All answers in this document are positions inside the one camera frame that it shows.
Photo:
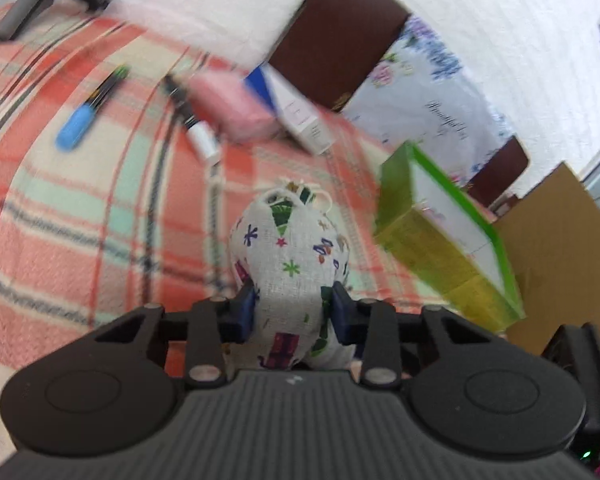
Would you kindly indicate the cardboard box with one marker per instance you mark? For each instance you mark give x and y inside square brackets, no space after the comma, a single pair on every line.
[560,250]

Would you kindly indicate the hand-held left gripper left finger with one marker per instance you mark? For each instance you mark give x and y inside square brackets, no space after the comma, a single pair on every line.
[246,310]

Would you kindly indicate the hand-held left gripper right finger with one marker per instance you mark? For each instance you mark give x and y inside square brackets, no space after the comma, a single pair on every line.
[341,316]

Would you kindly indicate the white and blue box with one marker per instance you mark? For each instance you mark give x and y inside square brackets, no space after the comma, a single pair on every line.
[292,110]

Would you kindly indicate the green box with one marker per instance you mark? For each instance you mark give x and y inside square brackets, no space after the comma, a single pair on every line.
[445,230]

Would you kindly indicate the black pen with white cap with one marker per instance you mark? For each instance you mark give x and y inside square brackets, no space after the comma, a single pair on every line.
[195,122]

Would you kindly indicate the pink packet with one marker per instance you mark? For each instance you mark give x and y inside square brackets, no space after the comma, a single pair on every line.
[232,107]

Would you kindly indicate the red plaid blanket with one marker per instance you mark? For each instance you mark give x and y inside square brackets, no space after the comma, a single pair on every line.
[95,200]

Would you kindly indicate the printed white cloth pouch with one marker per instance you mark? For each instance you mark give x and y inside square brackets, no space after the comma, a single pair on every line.
[290,260]

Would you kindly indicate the blue capped marker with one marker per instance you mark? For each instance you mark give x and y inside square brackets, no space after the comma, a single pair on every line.
[87,112]

